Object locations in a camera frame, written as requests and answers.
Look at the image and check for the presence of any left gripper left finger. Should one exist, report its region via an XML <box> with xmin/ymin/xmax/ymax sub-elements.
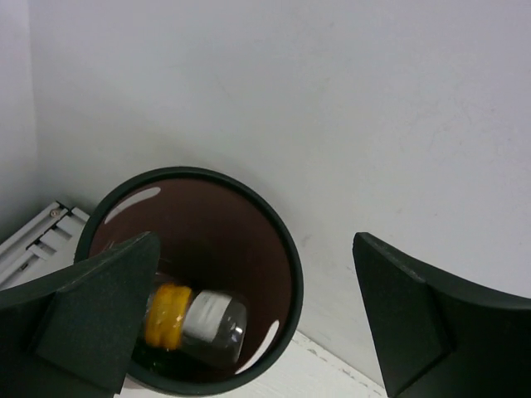
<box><xmin>1</xmin><ymin>233</ymin><xmax>160</xmax><ymax>397</ymax></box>

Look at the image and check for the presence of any brown plastic waste bin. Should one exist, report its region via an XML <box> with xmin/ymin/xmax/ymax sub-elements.
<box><xmin>75</xmin><ymin>167</ymin><xmax>304</xmax><ymax>396</ymax></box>

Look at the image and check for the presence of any clear bottle yellow cap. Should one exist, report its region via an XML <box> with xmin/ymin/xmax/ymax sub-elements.
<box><xmin>140</xmin><ymin>273</ymin><xmax>248</xmax><ymax>369</ymax></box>

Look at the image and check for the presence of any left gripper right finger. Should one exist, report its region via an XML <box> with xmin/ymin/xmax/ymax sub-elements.
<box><xmin>353</xmin><ymin>232</ymin><xmax>530</xmax><ymax>397</ymax></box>

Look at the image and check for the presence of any white aluminium side rail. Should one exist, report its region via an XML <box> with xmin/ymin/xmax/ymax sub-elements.
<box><xmin>1</xmin><ymin>201</ymin><xmax>89</xmax><ymax>289</ymax></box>

